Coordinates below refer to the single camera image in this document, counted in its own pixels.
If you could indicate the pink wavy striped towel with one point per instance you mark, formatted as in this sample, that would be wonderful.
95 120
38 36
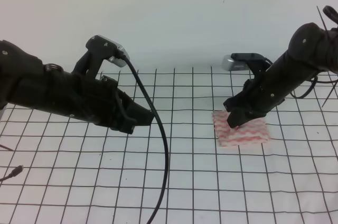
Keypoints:
252 132

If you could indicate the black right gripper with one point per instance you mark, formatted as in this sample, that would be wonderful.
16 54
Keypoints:
252 102

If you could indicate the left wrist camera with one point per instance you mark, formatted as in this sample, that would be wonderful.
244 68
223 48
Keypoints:
99 48

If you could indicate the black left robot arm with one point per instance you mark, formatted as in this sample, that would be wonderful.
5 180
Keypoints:
27 82

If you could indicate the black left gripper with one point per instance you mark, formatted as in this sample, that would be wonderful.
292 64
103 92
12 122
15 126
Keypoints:
95 101

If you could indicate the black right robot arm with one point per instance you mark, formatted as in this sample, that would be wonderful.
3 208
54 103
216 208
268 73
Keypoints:
311 50

